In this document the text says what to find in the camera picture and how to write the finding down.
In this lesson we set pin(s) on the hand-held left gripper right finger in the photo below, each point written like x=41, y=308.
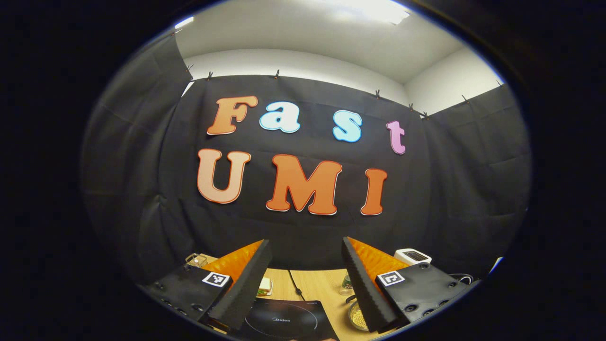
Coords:
x=364, y=293

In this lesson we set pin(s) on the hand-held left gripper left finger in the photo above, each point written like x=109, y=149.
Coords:
x=246, y=289

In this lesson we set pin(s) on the stainless steel pot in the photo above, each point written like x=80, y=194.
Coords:
x=351, y=312

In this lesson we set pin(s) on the black induction cooktop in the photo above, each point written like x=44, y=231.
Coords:
x=284, y=322

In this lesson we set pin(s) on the heap of soybeans in pot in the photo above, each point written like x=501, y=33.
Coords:
x=360, y=318

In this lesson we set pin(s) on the sandwich on white plate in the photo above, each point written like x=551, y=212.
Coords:
x=264, y=286

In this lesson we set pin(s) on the clear plastic water bottle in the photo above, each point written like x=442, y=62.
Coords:
x=347, y=284

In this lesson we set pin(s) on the white toaster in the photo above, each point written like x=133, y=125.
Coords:
x=412, y=255

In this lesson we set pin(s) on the small ceiling light panel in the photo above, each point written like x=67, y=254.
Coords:
x=183, y=22

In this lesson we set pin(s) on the large ceiling light panel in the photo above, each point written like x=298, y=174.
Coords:
x=374, y=9

